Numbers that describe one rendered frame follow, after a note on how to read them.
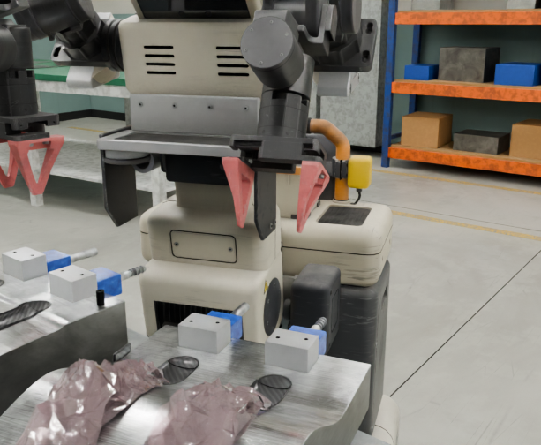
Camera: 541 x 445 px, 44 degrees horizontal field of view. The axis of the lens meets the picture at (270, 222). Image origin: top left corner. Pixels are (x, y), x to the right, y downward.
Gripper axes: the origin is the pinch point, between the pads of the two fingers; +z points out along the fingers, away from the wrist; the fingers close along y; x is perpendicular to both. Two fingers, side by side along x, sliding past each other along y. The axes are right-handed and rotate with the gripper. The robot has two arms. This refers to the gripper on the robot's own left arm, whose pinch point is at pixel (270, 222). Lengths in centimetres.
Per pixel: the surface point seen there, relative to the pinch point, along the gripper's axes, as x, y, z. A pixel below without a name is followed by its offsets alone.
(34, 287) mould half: 2.7, -30.5, 10.5
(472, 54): 442, 23, -217
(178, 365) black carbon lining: -1.7, -7.8, 17.0
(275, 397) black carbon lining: -4.6, 4.2, 18.5
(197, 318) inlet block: 2.0, -7.9, 11.7
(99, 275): 4.5, -22.7, 8.0
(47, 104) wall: 618, -477, -221
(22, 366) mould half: -7.9, -23.0, 19.1
